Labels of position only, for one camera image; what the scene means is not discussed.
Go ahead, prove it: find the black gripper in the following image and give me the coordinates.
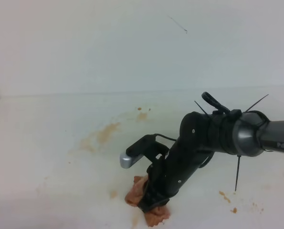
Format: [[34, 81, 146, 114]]
[[138, 112, 218, 213]]

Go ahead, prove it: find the pinkish-brown rag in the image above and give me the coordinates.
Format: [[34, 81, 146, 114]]
[[125, 175, 170, 227]]

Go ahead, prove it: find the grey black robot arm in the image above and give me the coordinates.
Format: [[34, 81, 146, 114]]
[[127, 110, 284, 212]]

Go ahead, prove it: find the smeared light coffee stain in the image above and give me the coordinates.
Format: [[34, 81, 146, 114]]
[[75, 106, 153, 154]]

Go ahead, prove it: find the small coffee drips right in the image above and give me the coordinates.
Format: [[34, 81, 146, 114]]
[[219, 191, 237, 214]]

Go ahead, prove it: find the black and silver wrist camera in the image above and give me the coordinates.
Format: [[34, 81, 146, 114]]
[[119, 134, 169, 169]]

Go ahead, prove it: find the black cable tie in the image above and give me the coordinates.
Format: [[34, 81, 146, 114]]
[[234, 156, 241, 192]]

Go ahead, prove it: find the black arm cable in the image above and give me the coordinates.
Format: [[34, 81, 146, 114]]
[[201, 91, 231, 115]]

